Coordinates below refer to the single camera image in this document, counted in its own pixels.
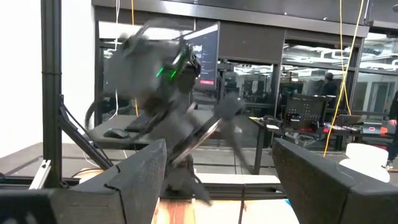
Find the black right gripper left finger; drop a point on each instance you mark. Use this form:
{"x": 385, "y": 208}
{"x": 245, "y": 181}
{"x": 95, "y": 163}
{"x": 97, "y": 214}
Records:
{"x": 93, "y": 205}

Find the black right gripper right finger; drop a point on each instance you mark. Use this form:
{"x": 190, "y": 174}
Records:
{"x": 335, "y": 202}

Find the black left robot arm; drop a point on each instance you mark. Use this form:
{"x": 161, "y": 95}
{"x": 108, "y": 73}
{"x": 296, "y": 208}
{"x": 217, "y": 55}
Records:
{"x": 182, "y": 177}

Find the black keyboard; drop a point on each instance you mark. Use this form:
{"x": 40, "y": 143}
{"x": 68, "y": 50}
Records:
{"x": 140, "y": 123}

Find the black computer mouse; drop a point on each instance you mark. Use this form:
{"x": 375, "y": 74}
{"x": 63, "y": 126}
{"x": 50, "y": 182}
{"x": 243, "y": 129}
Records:
{"x": 115, "y": 133}

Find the lit computer monitor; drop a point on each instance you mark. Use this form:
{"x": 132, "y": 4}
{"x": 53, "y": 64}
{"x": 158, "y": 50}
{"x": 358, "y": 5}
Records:
{"x": 205, "y": 53}

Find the grey laptop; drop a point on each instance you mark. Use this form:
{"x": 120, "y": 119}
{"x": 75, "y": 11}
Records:
{"x": 349, "y": 119}

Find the person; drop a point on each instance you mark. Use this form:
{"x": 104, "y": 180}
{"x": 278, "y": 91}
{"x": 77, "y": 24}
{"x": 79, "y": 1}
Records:
{"x": 329, "y": 85}
{"x": 394, "y": 130}

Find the cluttered work table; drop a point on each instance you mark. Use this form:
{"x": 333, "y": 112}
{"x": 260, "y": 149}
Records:
{"x": 258, "y": 149}

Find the black equipment panel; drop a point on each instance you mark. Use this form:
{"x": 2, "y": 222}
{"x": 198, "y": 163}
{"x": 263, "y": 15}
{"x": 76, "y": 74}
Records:
{"x": 306, "y": 110}

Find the silver aluminium bracket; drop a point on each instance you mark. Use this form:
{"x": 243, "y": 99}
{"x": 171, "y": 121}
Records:
{"x": 40, "y": 174}

